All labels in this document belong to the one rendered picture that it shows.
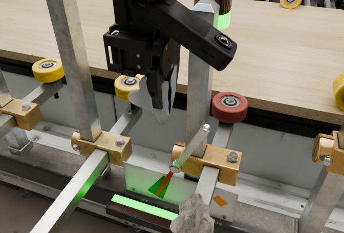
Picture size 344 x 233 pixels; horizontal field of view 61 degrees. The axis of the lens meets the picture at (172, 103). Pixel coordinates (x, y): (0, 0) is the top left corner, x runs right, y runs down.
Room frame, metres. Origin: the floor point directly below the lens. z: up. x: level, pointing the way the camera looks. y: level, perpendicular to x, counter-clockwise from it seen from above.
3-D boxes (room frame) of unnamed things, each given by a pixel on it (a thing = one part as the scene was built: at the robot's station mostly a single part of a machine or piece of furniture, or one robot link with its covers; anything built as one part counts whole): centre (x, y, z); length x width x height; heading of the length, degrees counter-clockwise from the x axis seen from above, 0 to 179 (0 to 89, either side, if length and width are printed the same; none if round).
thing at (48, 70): (0.71, 0.34, 0.85); 0.08 x 0.08 x 0.11
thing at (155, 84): (0.34, 0.02, 1.09); 0.05 x 0.02 x 0.09; 160
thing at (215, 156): (0.42, -0.07, 0.85); 0.13 x 0.06 x 0.05; 70
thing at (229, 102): (0.54, -0.13, 0.85); 0.08 x 0.08 x 0.11
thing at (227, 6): (0.47, -0.06, 1.15); 0.06 x 0.06 x 0.02
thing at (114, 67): (0.37, 0.03, 1.15); 0.09 x 0.08 x 0.12; 70
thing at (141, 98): (0.35, 0.04, 1.04); 0.06 x 0.03 x 0.09; 70
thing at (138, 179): (0.41, -0.01, 0.75); 0.26 x 0.01 x 0.10; 70
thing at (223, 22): (0.47, -0.06, 1.13); 0.06 x 0.06 x 0.02
